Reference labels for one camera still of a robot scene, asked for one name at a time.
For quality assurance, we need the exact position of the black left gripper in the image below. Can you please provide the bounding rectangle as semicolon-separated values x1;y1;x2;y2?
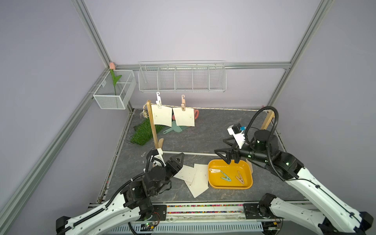
152;152;185;195

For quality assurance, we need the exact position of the white postcard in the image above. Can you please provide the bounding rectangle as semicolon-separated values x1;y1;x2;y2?
151;105;172;127
172;108;195;127
173;165;197;183
192;164;209;190
185;177;209;198

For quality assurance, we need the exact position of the green clothespin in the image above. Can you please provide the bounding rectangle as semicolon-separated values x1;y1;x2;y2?
221;171;232;182

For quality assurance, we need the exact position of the wooden hooked clothespin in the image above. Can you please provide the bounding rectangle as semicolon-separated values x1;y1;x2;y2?
181;95;186;111

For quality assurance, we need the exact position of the white hooked clothespin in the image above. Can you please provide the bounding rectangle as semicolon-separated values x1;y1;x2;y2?
156;92;162;108

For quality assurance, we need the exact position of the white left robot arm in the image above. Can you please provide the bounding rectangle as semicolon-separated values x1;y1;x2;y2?
56;149;185;235

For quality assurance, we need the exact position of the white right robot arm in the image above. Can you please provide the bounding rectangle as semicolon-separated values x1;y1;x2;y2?
214;130;374;235

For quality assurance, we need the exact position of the yellow plastic tray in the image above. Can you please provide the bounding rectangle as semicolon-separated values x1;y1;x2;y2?
208;159;253;190

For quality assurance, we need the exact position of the green artificial grass mat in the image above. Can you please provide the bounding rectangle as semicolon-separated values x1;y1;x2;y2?
130;118;153;146

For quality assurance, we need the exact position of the pink artificial tulip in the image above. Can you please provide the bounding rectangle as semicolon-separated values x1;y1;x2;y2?
109;62;122;95

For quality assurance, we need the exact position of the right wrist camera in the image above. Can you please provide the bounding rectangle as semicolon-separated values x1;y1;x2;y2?
227;123;246;149

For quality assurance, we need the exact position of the wooden drying rack frame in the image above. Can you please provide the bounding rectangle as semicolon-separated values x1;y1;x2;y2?
143;100;279;175

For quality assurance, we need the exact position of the twine string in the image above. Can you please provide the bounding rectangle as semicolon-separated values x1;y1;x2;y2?
142;101;272;118

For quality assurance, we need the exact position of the white wire wall shelf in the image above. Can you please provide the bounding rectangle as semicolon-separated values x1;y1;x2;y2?
138;60;227;93

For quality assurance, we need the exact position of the white mesh wall basket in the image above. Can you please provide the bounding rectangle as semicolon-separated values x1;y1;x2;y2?
93;69;137;110

